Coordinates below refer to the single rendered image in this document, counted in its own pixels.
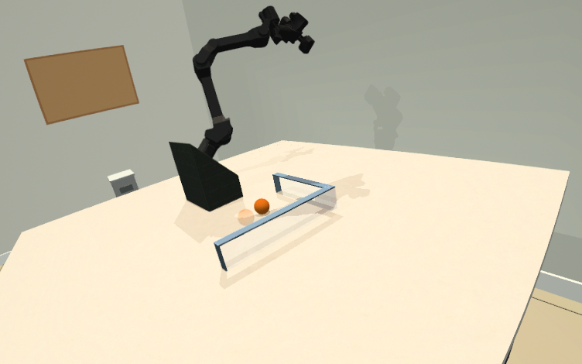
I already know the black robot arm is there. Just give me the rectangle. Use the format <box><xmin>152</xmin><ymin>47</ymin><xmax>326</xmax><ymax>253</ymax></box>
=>
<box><xmin>193</xmin><ymin>6</ymin><xmax>309</xmax><ymax>158</ymax></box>

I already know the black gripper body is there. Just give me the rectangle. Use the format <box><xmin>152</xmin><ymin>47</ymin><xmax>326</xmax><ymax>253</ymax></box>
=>
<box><xmin>279</xmin><ymin>16</ymin><xmax>315</xmax><ymax>53</ymax></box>

